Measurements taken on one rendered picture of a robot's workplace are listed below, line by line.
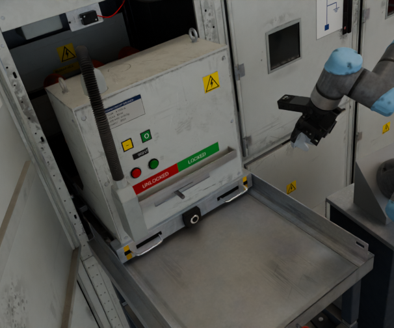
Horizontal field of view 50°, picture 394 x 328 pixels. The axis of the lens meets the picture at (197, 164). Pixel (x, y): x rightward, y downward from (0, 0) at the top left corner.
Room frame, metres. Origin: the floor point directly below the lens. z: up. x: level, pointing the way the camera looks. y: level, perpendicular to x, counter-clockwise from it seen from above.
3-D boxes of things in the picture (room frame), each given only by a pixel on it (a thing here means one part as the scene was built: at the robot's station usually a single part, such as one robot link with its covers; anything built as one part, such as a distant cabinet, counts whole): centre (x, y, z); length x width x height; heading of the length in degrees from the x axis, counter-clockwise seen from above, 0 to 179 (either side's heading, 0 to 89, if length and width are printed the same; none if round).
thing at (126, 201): (0.93, 0.21, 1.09); 0.08 x 0.05 x 0.17; 29
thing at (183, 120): (1.09, 0.06, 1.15); 0.48 x 0.01 x 0.48; 119
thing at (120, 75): (1.32, 0.18, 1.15); 0.51 x 0.50 x 0.48; 29
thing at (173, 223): (1.11, 0.07, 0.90); 0.54 x 0.05 x 0.06; 119
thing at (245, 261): (0.96, -0.01, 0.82); 0.68 x 0.62 x 0.06; 29
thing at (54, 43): (1.80, 0.45, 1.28); 0.58 x 0.02 x 0.19; 119
